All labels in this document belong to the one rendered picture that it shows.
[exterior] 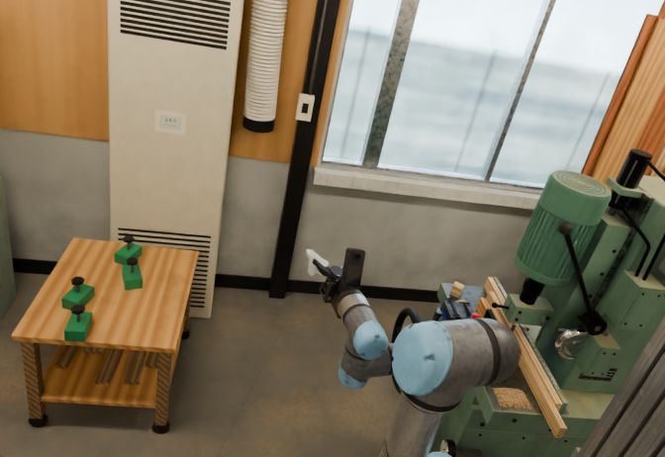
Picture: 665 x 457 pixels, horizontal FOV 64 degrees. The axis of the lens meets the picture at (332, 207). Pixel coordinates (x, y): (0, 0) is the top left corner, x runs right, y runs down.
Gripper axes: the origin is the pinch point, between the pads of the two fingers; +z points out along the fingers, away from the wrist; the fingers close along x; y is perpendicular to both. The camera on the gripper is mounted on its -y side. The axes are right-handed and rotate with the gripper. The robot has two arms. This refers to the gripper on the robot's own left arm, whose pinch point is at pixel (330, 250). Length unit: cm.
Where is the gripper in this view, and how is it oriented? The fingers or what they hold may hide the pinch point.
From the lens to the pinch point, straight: 145.1
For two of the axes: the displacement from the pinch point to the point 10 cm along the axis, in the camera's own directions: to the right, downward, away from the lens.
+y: -3.1, 8.5, 4.2
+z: -3.1, -5.0, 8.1
